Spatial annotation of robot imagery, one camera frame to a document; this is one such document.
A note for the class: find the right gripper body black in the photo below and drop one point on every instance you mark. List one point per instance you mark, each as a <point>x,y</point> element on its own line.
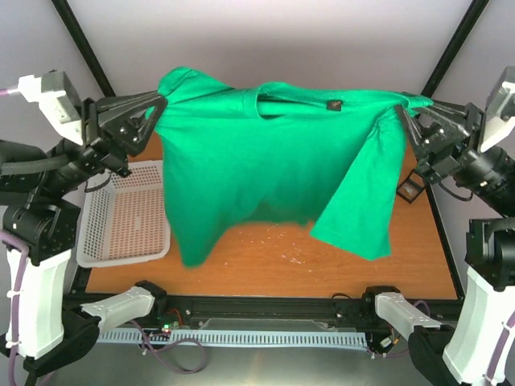
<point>464,141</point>

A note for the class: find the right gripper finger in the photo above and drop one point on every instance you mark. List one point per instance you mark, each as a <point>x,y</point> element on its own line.
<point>443,114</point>
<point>424,140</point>

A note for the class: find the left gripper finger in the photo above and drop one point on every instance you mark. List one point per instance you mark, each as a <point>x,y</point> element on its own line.
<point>132,134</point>
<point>125,107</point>

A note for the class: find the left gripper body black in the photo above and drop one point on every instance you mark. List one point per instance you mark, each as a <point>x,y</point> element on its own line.
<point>100,142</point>

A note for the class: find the green t-shirt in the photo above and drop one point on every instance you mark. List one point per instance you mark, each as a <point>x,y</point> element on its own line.
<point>280,154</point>

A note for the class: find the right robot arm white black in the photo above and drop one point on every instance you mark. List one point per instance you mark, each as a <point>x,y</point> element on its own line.
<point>475,350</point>

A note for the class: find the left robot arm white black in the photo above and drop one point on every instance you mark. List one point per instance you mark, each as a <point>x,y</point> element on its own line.
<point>39,229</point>

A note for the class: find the black brooch box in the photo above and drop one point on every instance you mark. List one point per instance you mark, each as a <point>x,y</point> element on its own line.
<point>411,187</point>

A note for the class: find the white plastic basket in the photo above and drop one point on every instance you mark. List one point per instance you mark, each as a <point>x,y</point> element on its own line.
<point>123,221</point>

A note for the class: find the small electronics board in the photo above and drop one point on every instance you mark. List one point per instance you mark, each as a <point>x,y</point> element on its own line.
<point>169,321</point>

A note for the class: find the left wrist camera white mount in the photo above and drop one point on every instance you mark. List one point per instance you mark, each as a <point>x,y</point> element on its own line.
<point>57,100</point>

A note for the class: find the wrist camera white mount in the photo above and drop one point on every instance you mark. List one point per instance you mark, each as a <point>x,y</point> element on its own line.
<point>499,111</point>
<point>57,100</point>

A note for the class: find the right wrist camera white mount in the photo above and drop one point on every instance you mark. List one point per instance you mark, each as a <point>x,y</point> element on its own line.
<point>499,111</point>

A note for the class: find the left black frame post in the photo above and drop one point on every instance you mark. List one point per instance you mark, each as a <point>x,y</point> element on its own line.
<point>75,31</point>

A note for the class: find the black frame post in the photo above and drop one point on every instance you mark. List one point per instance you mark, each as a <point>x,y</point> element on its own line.
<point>75,31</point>
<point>467,23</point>

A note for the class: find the right black frame post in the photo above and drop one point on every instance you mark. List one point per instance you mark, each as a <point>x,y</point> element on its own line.
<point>467,23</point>

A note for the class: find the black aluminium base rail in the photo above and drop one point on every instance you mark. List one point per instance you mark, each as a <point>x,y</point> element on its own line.
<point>191,310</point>

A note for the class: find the light blue cable duct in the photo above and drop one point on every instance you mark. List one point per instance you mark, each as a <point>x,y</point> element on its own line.
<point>247,339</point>

